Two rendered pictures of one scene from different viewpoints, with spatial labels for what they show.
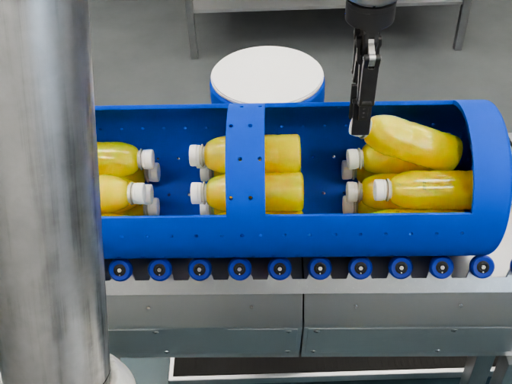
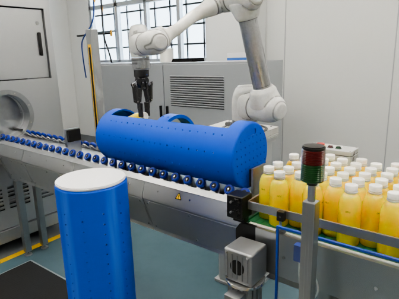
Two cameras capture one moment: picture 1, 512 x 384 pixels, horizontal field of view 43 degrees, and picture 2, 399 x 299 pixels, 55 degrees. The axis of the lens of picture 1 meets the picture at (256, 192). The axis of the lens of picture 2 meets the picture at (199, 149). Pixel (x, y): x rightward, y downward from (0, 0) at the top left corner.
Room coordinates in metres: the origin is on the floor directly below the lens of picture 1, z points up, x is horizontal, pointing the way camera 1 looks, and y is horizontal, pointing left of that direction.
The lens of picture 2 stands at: (2.29, 1.20, 1.50)
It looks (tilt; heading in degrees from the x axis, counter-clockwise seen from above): 14 degrees down; 217
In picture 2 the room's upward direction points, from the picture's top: 2 degrees counter-clockwise
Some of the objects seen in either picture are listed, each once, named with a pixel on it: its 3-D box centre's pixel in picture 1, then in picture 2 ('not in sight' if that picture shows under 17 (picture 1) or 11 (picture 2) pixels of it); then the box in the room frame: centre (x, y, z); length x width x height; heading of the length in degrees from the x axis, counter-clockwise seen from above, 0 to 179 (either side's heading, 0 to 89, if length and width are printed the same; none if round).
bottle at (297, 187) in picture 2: not in sight; (299, 200); (1.06, 0.72, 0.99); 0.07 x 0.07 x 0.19
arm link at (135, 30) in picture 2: not in sight; (140, 40); (0.91, -0.17, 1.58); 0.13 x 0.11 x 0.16; 68
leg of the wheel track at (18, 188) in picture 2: not in sight; (22, 218); (0.92, -1.55, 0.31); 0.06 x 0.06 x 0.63; 88
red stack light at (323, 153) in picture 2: not in sight; (313, 156); (1.30, 0.85, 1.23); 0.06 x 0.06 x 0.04
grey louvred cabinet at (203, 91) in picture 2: not in sight; (180, 129); (-0.90, -1.44, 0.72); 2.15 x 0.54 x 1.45; 90
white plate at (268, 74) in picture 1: (267, 75); (91, 178); (1.38, -0.04, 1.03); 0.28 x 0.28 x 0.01
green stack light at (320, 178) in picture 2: not in sight; (312, 171); (1.30, 0.85, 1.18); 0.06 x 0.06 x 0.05
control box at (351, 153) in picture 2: not in sight; (331, 157); (0.65, 0.69, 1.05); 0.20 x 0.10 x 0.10; 88
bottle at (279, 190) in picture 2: not in sight; (278, 200); (1.09, 0.65, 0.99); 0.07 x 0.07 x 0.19
